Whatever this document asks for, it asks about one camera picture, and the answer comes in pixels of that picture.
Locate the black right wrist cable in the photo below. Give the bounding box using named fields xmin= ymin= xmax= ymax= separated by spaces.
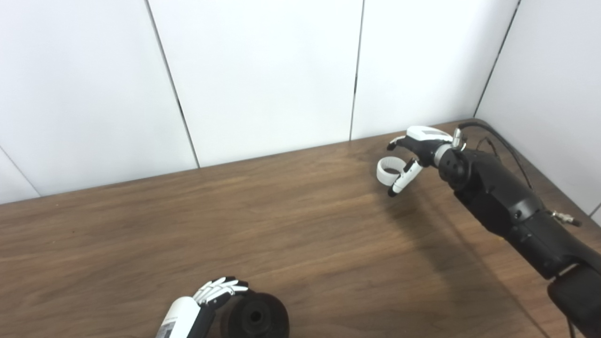
xmin=458 ymin=121 xmax=534 ymax=189

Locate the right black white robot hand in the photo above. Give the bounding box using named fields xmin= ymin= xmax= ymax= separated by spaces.
xmin=386 ymin=126 xmax=458 ymax=198

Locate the round black plastic part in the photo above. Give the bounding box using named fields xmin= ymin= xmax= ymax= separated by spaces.
xmin=221 ymin=290 xmax=290 ymax=338

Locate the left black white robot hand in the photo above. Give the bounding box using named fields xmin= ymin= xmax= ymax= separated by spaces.
xmin=156 ymin=277 xmax=249 ymax=338

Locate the white toothed plastic ring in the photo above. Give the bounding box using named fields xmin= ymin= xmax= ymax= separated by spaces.
xmin=377 ymin=157 xmax=408 ymax=186

